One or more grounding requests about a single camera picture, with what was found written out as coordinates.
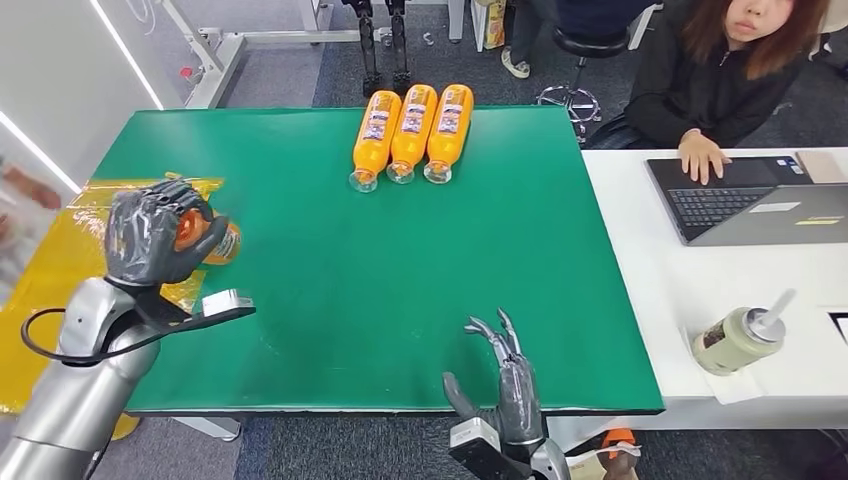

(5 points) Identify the white metal desk frame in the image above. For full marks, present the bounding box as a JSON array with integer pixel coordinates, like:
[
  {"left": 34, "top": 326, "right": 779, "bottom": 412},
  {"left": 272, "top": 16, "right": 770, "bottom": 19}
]
[{"left": 158, "top": 0, "right": 465, "bottom": 111}]

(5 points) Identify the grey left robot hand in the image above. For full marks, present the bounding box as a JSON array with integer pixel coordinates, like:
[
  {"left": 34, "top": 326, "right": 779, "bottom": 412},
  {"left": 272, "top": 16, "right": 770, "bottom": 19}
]
[{"left": 103, "top": 178, "right": 230, "bottom": 288}]

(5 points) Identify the orange handled tool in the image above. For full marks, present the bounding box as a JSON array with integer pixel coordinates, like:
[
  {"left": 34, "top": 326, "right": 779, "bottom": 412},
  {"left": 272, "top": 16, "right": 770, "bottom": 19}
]
[{"left": 601, "top": 429, "right": 641, "bottom": 480}]

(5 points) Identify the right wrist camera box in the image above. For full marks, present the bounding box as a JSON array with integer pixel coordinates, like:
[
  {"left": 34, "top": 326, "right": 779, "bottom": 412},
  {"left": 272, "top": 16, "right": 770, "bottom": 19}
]
[{"left": 448, "top": 417, "right": 525, "bottom": 480}]

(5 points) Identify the cardboard box in yellow film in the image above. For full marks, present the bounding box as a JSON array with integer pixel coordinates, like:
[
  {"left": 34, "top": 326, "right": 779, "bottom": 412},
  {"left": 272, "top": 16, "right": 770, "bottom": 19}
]
[{"left": 0, "top": 173, "right": 227, "bottom": 442}]

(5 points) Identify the black stool with chrome base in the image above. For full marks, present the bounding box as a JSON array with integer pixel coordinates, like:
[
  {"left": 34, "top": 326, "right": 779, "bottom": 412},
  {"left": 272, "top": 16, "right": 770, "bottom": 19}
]
[{"left": 536, "top": 25, "right": 631, "bottom": 142}]

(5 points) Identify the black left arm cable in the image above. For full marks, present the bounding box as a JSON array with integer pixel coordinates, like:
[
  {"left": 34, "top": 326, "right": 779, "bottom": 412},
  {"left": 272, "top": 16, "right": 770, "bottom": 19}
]
[{"left": 19, "top": 306, "right": 220, "bottom": 367}]

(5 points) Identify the yellow printed carton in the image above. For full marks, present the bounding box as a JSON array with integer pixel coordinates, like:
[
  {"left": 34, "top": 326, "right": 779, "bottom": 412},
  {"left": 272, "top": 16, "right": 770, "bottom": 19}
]
[{"left": 482, "top": 0, "right": 508, "bottom": 51}]

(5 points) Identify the orange bottle with clear cap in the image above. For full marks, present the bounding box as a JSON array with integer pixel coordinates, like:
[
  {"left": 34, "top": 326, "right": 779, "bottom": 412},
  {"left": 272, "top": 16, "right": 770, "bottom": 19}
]
[
  {"left": 173, "top": 206, "right": 242, "bottom": 268},
  {"left": 385, "top": 84, "right": 439, "bottom": 185},
  {"left": 348, "top": 89, "right": 403, "bottom": 194},
  {"left": 422, "top": 83, "right": 476, "bottom": 185}
]

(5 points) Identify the person on stool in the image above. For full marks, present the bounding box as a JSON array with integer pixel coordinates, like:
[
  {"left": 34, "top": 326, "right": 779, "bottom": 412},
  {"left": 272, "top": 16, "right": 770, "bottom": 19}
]
[{"left": 500, "top": 0, "right": 657, "bottom": 79}]

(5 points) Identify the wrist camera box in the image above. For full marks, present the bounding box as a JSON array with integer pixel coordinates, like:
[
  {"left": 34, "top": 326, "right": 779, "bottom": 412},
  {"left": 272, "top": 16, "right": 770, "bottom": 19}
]
[
  {"left": 200, "top": 288, "right": 256, "bottom": 318},
  {"left": 448, "top": 417, "right": 525, "bottom": 480}
]

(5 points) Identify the black robot leg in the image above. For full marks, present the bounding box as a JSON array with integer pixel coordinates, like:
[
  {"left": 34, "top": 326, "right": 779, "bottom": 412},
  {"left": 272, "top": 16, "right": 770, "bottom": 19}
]
[
  {"left": 385, "top": 0, "right": 413, "bottom": 94},
  {"left": 347, "top": 0, "right": 384, "bottom": 97}
]

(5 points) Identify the green table mat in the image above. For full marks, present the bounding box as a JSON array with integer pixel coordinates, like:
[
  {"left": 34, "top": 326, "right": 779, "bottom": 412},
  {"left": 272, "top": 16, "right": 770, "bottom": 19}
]
[{"left": 92, "top": 105, "right": 666, "bottom": 417}]

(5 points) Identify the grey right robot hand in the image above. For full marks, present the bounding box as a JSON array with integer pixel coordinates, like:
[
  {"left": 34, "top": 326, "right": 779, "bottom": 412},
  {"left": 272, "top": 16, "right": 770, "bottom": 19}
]
[{"left": 442, "top": 307, "right": 546, "bottom": 446}]

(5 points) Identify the drink cup with straw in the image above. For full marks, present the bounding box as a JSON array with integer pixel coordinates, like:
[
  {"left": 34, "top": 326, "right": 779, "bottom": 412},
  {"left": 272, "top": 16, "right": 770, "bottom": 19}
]
[{"left": 690, "top": 288, "right": 798, "bottom": 378}]

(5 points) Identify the person's hand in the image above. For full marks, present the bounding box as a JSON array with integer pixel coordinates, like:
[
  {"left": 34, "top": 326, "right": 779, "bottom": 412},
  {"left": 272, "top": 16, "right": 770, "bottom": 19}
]
[{"left": 678, "top": 129, "right": 733, "bottom": 187}]

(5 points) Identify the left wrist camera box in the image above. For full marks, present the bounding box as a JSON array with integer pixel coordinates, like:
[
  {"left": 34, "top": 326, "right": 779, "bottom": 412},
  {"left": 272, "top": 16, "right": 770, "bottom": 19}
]
[{"left": 200, "top": 288, "right": 256, "bottom": 318}]

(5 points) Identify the dark grey laptop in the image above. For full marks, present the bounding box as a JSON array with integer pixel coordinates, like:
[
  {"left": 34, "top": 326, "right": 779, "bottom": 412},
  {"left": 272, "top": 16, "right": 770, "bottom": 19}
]
[{"left": 645, "top": 156, "right": 848, "bottom": 248}]

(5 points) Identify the white paper napkin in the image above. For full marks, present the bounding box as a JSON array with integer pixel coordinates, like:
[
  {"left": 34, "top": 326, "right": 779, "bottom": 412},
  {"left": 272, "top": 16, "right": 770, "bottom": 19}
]
[{"left": 680, "top": 326, "right": 765, "bottom": 407}]

